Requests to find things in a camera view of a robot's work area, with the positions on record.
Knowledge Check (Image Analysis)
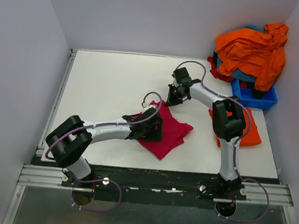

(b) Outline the magenta t-shirt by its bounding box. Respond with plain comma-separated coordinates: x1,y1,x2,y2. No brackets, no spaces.
138,101,193,160

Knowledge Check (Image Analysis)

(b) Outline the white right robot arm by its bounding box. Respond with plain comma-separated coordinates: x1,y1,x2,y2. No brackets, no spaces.
165,67,246,198

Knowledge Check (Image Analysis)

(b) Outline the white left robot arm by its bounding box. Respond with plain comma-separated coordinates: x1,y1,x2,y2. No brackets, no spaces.
45,106,163,187

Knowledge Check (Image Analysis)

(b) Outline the red t-shirt in pile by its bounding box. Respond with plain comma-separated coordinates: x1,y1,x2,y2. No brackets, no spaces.
208,56,234,83

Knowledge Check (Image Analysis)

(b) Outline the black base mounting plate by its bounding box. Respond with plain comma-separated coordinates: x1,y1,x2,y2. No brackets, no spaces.
28,154,251,214

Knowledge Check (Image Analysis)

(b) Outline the blue plastic bin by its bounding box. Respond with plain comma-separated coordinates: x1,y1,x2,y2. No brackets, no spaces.
231,79,278,110

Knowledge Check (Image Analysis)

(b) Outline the folded orange t-shirt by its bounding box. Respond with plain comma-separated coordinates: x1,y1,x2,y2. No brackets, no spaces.
205,104,265,151

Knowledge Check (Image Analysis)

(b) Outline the crumpled orange t-shirt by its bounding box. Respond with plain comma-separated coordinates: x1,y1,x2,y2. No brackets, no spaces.
215,23,289,92

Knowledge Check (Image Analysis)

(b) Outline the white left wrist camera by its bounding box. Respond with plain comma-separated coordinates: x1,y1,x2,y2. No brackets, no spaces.
142,103,157,110

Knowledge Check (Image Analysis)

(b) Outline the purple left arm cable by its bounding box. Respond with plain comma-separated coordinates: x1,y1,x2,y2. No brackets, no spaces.
40,82,133,214

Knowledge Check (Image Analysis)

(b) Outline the aluminium extrusion rail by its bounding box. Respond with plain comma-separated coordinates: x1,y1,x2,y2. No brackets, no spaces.
17,162,68,189

